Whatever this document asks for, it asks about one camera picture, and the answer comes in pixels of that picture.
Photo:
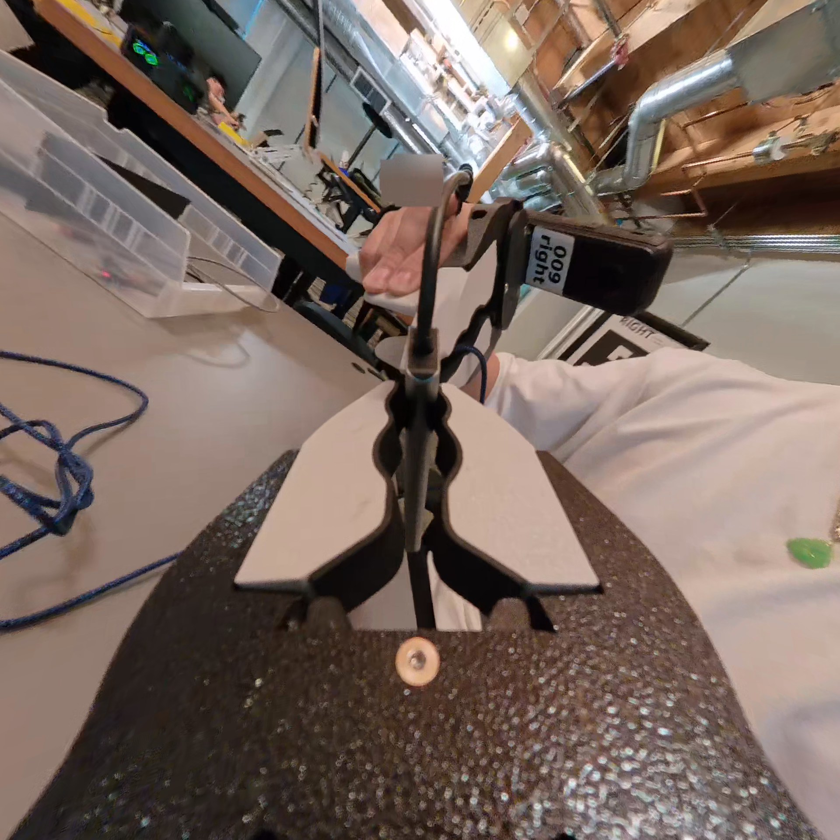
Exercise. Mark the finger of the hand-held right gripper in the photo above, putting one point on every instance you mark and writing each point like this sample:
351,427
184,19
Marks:
469,295
392,358

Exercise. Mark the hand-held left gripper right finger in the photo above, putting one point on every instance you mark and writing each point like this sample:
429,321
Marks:
512,512

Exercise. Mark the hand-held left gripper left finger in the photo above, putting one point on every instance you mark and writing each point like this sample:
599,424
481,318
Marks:
328,512

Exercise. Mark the clear plastic bin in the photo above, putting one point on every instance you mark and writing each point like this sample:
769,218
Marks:
98,216

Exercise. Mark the person's right hand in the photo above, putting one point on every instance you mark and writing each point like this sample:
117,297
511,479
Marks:
400,256

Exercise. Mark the black white marker sign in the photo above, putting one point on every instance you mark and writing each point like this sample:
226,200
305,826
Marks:
630,334

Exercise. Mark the raised wooden desk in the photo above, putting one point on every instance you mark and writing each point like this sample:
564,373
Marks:
348,177

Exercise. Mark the grey desk with wood edge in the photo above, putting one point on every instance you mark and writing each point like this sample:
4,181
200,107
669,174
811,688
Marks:
229,164

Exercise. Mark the black divider panel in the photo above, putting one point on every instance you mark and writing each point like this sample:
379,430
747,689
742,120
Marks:
151,190

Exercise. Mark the green pendant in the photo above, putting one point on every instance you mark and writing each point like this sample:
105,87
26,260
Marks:
810,553

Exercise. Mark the black battery charger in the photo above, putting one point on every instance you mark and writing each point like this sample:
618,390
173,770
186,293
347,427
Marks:
141,46
180,85

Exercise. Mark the black monitor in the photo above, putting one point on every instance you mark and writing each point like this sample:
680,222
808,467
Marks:
216,39

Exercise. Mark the silver ceiling duct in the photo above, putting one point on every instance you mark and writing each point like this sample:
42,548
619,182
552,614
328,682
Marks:
656,105

